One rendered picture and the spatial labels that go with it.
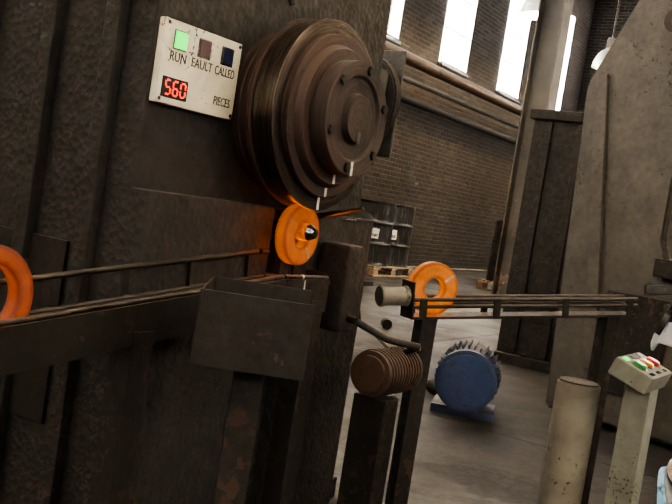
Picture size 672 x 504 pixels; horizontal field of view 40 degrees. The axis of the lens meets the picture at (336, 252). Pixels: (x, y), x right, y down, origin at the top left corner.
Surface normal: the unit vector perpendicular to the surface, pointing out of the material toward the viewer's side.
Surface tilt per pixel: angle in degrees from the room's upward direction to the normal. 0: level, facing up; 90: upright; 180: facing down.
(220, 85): 90
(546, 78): 90
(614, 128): 90
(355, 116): 90
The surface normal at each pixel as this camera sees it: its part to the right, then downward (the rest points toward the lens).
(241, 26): 0.84, 0.16
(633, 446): -0.53, -0.04
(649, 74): -0.71, -0.07
